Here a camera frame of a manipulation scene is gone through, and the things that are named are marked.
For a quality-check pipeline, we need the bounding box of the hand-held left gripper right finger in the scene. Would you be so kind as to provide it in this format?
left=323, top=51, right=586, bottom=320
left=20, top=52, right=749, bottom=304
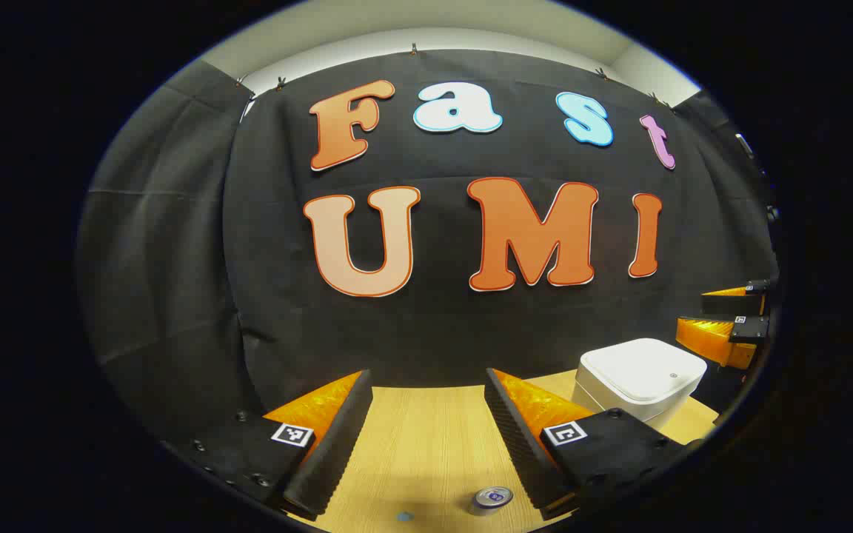
left=484, top=368, right=705, bottom=520

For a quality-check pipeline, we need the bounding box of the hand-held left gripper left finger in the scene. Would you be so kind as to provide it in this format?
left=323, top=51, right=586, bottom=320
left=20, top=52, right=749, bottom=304
left=164, top=369, right=374, bottom=520

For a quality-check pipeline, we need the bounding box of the silver blue pop can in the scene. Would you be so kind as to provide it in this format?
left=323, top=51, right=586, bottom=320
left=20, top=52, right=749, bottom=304
left=469, top=486, right=515, bottom=517

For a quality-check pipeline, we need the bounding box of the white desktop garbage bin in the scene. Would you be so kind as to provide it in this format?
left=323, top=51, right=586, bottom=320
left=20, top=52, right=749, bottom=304
left=572, top=338, right=709, bottom=432

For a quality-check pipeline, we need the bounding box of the wooden desktop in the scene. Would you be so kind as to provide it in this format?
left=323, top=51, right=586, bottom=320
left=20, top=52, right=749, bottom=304
left=290, top=369, right=720, bottom=533

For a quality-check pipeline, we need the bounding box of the black backdrop cloth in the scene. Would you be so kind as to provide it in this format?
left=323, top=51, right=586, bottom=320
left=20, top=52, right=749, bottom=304
left=78, top=49, right=781, bottom=445

